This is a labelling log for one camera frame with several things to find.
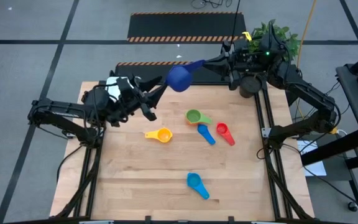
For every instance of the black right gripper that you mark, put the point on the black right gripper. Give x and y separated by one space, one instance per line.
244 62

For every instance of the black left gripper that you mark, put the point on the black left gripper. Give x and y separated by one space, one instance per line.
126 102

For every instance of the dark blue measuring cup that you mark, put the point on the dark blue measuring cup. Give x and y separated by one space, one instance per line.
179 79

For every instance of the yellow measuring cup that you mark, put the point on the yellow measuring cup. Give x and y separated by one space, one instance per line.
164 135

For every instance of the green measuring cup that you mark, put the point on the green measuring cup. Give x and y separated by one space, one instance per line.
194 116

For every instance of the orange measuring cup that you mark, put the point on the orange measuring cup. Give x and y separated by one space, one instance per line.
193 124

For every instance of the red measuring cup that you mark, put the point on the red measuring cup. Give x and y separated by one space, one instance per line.
225 130

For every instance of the small blue measuring cup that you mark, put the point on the small blue measuring cup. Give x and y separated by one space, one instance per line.
206 133

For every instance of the light blue measuring cup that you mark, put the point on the light blue measuring cup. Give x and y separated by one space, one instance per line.
196 183

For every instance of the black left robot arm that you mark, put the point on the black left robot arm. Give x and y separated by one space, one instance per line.
57 112

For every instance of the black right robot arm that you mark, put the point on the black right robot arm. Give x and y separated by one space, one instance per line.
309 90

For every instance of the white plastic basket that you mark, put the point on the white plastic basket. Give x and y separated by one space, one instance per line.
112 90

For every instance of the black hazard-striped floor mat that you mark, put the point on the black hazard-striped floor mat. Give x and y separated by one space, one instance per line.
141 70
182 26

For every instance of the black plant pot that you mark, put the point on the black plant pot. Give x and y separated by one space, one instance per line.
250 87

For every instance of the yellow gripper tag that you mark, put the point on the yellow gripper tag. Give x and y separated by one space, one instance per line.
246 35

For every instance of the green leafy plant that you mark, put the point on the green leafy plant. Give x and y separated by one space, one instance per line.
291 43

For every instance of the black equipment box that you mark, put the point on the black equipment box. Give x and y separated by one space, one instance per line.
291 99

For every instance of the white paper sheet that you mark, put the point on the white paper sheet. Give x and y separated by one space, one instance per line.
317 169

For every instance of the black caster wheel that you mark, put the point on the black caster wheel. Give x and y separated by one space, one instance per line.
352 206

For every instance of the black aluminium rig frame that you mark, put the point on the black aluminium rig frame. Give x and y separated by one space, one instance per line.
92 193

